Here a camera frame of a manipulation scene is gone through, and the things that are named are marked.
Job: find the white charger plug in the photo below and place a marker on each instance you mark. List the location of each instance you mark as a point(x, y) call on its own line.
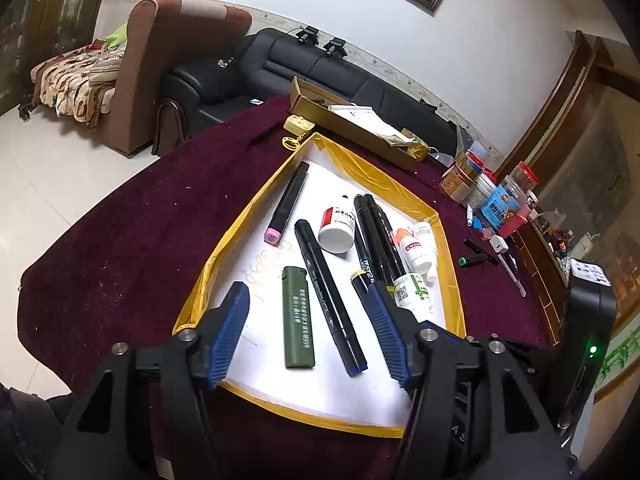
point(498, 245)

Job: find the wooden glass cabinet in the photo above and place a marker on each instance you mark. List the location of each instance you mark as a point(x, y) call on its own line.
point(590, 160)

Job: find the green cloth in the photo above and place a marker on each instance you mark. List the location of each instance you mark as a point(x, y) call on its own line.
point(116, 36)

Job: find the yellow round box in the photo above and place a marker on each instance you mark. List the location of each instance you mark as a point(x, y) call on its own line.
point(298, 124)

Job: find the black leather sofa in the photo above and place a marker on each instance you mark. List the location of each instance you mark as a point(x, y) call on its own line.
point(280, 65)

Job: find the clear jar red lid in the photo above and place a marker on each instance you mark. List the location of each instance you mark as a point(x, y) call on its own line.
point(520, 185)

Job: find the black marker yellow end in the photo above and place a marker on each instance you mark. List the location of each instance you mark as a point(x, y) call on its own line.
point(361, 255)

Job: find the gold foil packet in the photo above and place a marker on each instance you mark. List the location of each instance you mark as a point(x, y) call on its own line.
point(416, 147)

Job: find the dark wooden screen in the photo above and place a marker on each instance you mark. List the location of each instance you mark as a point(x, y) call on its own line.
point(40, 25)

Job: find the blue snack packet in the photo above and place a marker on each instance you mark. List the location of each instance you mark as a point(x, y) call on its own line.
point(500, 207)

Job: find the small blue white tube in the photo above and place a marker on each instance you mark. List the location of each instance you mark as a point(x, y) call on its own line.
point(475, 219)

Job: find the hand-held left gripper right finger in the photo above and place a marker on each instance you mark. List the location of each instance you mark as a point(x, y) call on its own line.
point(390, 335)

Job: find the small white bottle orange cap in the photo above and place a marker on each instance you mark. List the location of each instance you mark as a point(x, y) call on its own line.
point(407, 252)

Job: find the black marker green cap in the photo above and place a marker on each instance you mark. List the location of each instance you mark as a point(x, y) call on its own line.
point(475, 260)

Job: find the black marker blue end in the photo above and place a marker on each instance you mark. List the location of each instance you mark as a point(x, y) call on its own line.
point(325, 290)

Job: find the white medicine bottle red label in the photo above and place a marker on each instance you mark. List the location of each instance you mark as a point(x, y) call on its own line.
point(336, 230)

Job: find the cardboard box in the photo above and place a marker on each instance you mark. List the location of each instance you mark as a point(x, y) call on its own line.
point(350, 132)

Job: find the black pen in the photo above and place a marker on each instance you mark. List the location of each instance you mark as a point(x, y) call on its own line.
point(480, 249)

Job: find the black marker pink end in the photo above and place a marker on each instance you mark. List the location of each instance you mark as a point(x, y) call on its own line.
point(287, 202)

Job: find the white label jar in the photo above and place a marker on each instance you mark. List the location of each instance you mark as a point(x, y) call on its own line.
point(484, 191)

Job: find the white bottle green label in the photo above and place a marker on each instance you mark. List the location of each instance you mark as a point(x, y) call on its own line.
point(415, 295)

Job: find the black clamp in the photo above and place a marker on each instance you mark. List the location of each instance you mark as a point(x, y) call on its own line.
point(307, 35)
point(334, 47)

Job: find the maroon tablecloth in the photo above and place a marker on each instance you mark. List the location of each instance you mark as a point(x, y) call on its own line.
point(150, 220)

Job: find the pink box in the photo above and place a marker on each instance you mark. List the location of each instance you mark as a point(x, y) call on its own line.
point(515, 224)

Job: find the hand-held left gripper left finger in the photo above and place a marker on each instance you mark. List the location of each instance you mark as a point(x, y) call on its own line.
point(227, 330)

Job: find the green lighter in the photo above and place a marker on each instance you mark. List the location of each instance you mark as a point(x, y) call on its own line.
point(298, 320)

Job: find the brown armchair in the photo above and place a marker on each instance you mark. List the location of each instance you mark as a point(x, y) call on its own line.
point(145, 85)

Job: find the floral blanket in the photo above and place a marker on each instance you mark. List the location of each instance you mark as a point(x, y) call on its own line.
point(75, 82)

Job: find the white papers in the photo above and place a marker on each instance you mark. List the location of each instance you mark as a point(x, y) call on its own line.
point(365, 120)

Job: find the white pen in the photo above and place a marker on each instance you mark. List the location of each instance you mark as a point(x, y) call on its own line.
point(512, 275)

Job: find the white tray yellow rim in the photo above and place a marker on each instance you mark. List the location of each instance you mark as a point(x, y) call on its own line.
point(320, 400)

